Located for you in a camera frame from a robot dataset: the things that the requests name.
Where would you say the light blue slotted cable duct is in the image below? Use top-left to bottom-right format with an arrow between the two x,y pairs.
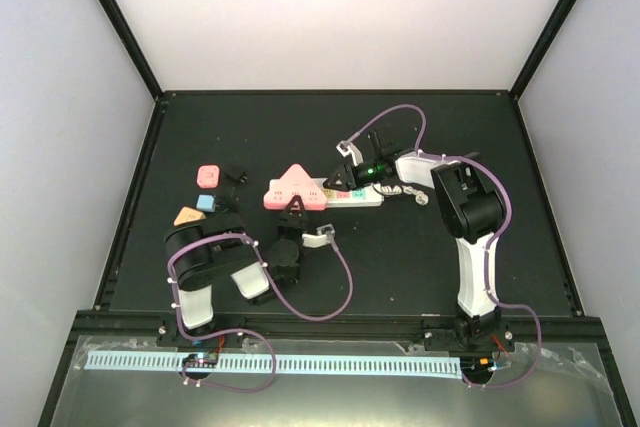
84,351 -> 462,380

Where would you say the white power strip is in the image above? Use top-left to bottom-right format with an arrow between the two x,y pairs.
269,177 -> 385,209

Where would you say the yellow cube socket adapter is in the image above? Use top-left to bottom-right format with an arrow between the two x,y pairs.
173,207 -> 206,227

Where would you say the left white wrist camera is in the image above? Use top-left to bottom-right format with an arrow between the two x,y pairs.
302,224 -> 335,249

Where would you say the pink square plug adapter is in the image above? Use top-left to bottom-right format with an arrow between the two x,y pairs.
196,164 -> 221,189

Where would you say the purple cable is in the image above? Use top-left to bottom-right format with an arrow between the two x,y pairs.
166,232 -> 356,392
344,103 -> 543,391

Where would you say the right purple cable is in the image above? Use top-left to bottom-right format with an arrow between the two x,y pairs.
344,103 -> 543,391

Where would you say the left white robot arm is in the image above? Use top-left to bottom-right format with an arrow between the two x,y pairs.
164,195 -> 308,346

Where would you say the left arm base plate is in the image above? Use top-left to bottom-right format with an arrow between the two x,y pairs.
155,314 -> 251,348

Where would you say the blue USB charger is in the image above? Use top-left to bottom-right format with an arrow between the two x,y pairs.
196,194 -> 217,212

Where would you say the black aluminium frame post right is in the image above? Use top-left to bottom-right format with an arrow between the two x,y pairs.
509,0 -> 578,100

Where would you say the pink triangular socket adapter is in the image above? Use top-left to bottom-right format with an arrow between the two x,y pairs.
263,164 -> 328,211

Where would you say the white coiled power cord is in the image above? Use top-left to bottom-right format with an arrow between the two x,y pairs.
373,182 -> 431,207

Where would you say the black aluminium frame post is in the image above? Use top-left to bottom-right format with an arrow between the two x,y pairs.
98,0 -> 163,100
509,0 -> 578,100

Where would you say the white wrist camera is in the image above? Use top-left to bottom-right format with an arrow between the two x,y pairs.
336,141 -> 363,166
302,224 -> 335,249

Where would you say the black aluminium frame post left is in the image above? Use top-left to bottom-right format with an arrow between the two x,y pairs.
98,0 -> 163,100

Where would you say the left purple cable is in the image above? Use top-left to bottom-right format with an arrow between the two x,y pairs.
166,232 -> 356,392

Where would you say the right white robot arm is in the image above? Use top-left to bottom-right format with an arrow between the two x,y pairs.
323,130 -> 509,350

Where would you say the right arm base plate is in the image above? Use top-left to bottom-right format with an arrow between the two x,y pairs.
421,315 -> 513,355

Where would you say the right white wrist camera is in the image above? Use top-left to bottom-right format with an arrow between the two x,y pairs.
336,141 -> 363,166

